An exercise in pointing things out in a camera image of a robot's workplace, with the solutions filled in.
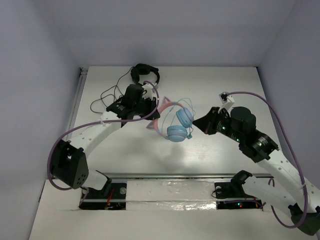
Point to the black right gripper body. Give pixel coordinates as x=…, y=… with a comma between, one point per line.
x=219, y=122

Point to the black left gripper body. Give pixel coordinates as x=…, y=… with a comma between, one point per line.
x=149, y=107

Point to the pink blue cat-ear headphones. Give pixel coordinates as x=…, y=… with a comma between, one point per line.
x=177, y=124

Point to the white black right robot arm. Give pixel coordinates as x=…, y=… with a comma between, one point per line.
x=299, y=200

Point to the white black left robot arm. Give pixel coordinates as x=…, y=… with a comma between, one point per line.
x=67, y=160

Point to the black headphones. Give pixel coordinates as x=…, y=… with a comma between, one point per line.
x=142, y=69

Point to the silver foil tape strip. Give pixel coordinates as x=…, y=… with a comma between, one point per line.
x=170, y=195

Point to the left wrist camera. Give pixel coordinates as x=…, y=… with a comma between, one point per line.
x=149, y=90

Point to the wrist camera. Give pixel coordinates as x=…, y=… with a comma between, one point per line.
x=149, y=90
x=227, y=101

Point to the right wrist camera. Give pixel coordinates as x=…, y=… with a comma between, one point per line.
x=227, y=101

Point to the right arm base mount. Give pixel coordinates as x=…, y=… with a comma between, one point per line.
x=231, y=196

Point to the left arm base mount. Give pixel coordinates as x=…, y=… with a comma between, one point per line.
x=111, y=197

